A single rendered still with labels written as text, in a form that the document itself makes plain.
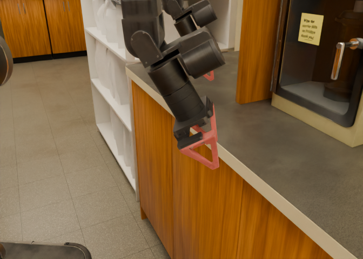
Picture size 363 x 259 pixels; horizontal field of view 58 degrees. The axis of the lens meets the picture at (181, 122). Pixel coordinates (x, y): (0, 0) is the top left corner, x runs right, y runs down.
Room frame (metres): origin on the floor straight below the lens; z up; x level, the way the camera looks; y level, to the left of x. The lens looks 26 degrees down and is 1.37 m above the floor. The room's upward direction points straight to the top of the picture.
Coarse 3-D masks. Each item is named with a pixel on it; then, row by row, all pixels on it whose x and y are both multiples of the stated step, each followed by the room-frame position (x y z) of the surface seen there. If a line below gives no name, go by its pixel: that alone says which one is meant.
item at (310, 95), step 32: (288, 0) 1.00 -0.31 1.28; (320, 0) 0.90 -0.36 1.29; (352, 0) 0.81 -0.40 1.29; (288, 32) 0.98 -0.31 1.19; (352, 32) 0.80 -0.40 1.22; (288, 64) 0.97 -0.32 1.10; (320, 64) 0.86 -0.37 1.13; (352, 64) 0.78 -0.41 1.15; (288, 96) 0.95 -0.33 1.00; (320, 96) 0.84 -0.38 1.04; (352, 96) 0.76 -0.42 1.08
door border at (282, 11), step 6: (282, 6) 1.02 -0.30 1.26; (282, 12) 1.02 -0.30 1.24; (282, 18) 1.01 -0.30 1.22; (282, 24) 1.01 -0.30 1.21; (282, 30) 1.01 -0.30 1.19; (282, 36) 1.00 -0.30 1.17; (276, 48) 1.02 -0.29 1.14; (276, 54) 1.02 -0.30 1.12; (276, 60) 1.02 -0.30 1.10; (276, 66) 1.01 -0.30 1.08; (276, 72) 1.01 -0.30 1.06; (276, 78) 1.01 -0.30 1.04; (276, 84) 1.00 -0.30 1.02
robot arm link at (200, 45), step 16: (144, 32) 0.52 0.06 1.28; (192, 32) 0.56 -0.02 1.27; (208, 32) 0.53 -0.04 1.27; (144, 48) 0.52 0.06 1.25; (160, 48) 0.58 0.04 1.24; (176, 48) 0.53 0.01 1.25; (192, 48) 0.53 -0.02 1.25; (208, 48) 0.52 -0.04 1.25; (144, 64) 0.52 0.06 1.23; (192, 64) 0.52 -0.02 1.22; (208, 64) 0.52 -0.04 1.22
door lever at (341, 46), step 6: (342, 42) 0.76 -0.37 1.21; (348, 42) 0.77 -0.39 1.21; (354, 42) 0.78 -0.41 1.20; (342, 48) 0.76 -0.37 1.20; (354, 48) 0.78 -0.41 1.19; (336, 54) 0.77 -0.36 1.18; (342, 54) 0.76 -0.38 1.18; (336, 60) 0.76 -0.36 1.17; (342, 60) 0.76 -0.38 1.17; (336, 66) 0.76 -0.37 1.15; (336, 72) 0.76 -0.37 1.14; (336, 78) 0.76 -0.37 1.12
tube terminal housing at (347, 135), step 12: (276, 96) 1.01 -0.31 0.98; (288, 108) 0.96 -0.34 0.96; (300, 108) 0.92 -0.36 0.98; (360, 108) 0.75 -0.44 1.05; (300, 120) 0.91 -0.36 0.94; (312, 120) 0.87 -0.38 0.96; (324, 120) 0.83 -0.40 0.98; (360, 120) 0.75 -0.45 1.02; (324, 132) 0.83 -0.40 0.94; (336, 132) 0.79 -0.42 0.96; (348, 132) 0.76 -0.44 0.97; (360, 132) 0.75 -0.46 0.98; (348, 144) 0.75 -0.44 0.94; (360, 144) 0.76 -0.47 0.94
